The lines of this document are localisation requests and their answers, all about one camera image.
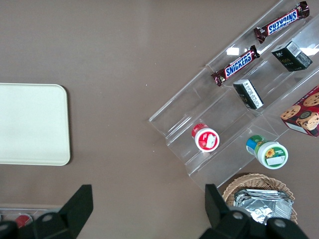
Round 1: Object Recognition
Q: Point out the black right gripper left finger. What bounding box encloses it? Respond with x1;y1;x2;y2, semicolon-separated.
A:
0;184;94;239

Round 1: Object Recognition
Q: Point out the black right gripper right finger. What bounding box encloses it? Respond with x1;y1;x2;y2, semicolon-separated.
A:
200;183;311;239

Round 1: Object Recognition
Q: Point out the woven wicker basket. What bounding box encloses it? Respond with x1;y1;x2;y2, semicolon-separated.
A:
221;173;299;225

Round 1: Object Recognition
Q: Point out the cream plastic tray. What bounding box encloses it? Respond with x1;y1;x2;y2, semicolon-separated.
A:
0;83;71;166

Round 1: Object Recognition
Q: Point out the clear plastic container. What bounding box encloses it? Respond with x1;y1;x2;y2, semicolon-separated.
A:
0;203;62;222

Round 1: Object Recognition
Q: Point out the silver foil wrapped package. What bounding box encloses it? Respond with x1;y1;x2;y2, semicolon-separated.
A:
233;188;295;225

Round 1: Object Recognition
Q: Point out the red round cap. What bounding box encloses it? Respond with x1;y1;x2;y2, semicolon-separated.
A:
14;215;33;228

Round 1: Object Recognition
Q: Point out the red-lidded yogurt cup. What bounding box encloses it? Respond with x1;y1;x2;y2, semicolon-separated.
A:
191;122;220;152

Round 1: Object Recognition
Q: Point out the green-lidded sunflower cup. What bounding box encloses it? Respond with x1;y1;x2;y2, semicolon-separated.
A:
245;134;290;170

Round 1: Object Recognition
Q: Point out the clear acrylic stepped display stand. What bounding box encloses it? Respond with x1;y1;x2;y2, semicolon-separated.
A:
149;0;319;192

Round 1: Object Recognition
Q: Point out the black carton box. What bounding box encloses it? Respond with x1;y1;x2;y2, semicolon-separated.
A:
233;79;264;111
271;40;314;73

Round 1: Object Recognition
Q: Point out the red chocolate chip cookie box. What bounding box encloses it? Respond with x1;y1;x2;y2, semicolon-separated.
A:
280;86;319;138

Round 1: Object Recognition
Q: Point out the Snickers chocolate bar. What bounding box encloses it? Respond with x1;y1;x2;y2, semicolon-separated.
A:
211;45;261;87
253;1;310;44

